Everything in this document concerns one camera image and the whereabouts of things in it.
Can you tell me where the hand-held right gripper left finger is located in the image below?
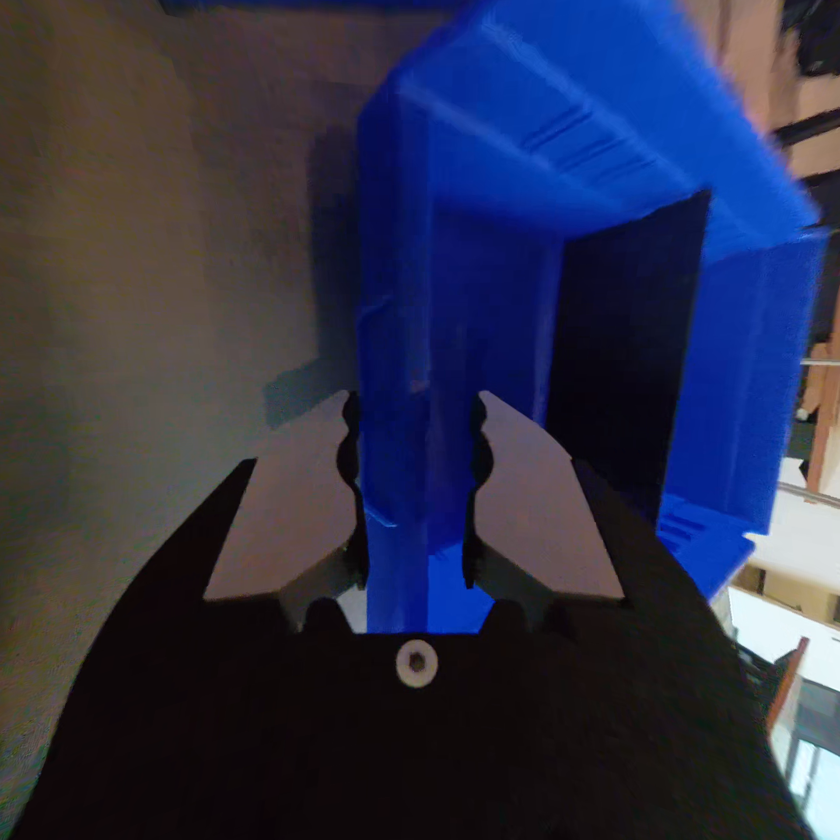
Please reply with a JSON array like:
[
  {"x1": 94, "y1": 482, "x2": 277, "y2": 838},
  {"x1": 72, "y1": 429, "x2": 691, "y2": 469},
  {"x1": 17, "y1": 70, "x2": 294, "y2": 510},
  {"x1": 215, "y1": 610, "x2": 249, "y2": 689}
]
[{"x1": 204, "y1": 390, "x2": 370, "y2": 626}]

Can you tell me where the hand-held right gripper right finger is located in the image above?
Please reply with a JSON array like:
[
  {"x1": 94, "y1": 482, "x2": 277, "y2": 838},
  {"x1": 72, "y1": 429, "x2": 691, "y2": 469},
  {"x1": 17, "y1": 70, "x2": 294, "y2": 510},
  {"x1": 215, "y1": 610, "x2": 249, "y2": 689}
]
[{"x1": 461, "y1": 390, "x2": 626, "y2": 626}]

